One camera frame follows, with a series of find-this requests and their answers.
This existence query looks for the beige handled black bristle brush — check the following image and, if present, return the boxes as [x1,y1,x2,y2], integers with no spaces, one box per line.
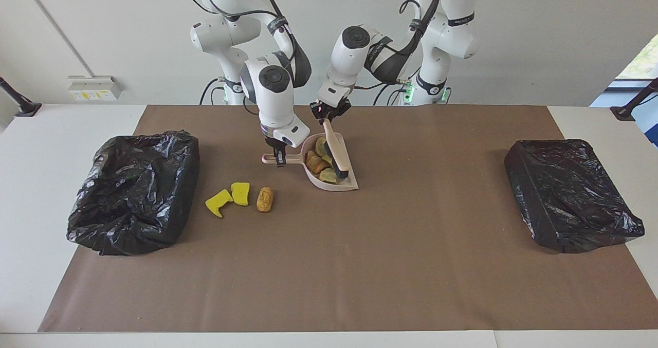
[322,121,351,185]

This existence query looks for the striped orange toy croissant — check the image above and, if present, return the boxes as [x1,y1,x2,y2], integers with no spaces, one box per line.
[305,150,330,175]

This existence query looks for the beige plastic dustpan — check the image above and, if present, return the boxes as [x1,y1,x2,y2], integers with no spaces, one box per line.
[261,132,359,192]

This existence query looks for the black bin with crumpled bag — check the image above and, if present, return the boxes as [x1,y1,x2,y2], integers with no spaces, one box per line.
[67,130,200,257]

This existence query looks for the black bin with smooth bag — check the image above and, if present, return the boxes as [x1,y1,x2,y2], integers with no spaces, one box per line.
[504,139,645,254]

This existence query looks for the brown cork nugget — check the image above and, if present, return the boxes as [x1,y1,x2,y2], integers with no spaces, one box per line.
[257,187,275,213]

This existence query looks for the squarish yellow sponge piece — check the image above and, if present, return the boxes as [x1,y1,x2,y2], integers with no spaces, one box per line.
[230,182,250,206]

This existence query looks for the notched yellow sponge piece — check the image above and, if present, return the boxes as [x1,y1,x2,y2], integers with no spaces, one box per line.
[205,189,233,218]

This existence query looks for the brown paper table mat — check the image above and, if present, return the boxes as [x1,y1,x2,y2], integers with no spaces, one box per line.
[39,105,658,333]

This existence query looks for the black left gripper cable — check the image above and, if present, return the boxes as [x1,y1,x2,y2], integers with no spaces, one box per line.
[354,0,443,90]

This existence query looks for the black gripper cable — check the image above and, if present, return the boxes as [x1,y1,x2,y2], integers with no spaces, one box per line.
[175,0,299,113]
[354,0,443,90]

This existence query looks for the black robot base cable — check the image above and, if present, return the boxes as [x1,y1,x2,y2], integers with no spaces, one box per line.
[374,83,411,106]
[199,77,227,106]

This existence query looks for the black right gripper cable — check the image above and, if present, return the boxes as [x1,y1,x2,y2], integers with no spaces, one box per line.
[175,0,299,113]

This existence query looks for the white wall socket box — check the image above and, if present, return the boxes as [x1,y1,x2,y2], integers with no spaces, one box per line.
[67,75,123,102]

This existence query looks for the white wall conduit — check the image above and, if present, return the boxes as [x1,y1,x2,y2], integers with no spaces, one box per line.
[19,0,94,77]

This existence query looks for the window with dark frame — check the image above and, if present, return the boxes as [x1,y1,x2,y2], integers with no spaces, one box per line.
[615,33,658,89]

